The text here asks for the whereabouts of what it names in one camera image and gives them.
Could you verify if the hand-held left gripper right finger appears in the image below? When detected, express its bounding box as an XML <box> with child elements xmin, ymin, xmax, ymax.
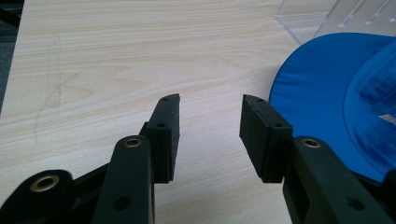
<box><xmin>239</xmin><ymin>94</ymin><xmax>395</xmax><ymax>224</ymax></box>

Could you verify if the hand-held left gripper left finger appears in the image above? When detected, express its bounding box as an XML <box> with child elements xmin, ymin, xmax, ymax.
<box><xmin>92</xmin><ymin>92</ymin><xmax>181</xmax><ymax>224</ymax></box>

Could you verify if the blue and red cap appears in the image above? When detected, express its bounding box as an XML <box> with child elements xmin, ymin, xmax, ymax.
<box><xmin>268</xmin><ymin>32</ymin><xmax>396</xmax><ymax>184</ymax></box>

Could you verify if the clear acrylic rack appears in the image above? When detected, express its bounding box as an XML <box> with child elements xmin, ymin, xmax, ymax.
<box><xmin>276</xmin><ymin>0</ymin><xmax>396</xmax><ymax>46</ymax></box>

